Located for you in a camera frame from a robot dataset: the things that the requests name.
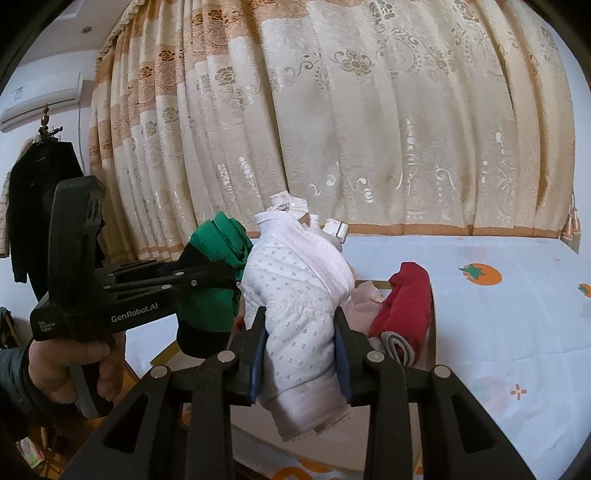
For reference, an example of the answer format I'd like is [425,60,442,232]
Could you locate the green underwear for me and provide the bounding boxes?
[176,212,252,358]

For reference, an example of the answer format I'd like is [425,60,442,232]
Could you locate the dark red underwear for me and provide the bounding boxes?
[369,262,435,367]

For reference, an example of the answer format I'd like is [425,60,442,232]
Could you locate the light pink underwear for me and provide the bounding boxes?
[342,281,386,335]

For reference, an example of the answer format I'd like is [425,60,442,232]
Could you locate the white dotted underwear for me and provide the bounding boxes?
[240,191,355,441]

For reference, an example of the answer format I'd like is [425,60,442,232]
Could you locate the person's left hand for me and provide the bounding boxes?
[28,332,126,404]

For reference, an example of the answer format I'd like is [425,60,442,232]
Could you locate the shallow cardboard tray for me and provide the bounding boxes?
[149,292,436,479]

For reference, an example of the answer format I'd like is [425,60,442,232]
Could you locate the black hanging garment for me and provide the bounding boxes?
[7,140,83,299]

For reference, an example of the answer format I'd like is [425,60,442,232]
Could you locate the white persimmon print tablecloth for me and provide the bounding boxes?
[124,232,591,480]

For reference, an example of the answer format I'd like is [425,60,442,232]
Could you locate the wooden coat rack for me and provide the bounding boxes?
[37,105,63,142]

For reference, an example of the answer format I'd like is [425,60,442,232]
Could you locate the white air conditioner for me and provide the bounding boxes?
[1,70,83,131]

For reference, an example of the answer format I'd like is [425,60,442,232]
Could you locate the curtain tassel tieback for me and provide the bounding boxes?
[560,192,581,253]

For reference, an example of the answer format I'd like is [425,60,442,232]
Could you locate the beige floral curtain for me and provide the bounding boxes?
[89,0,575,262]

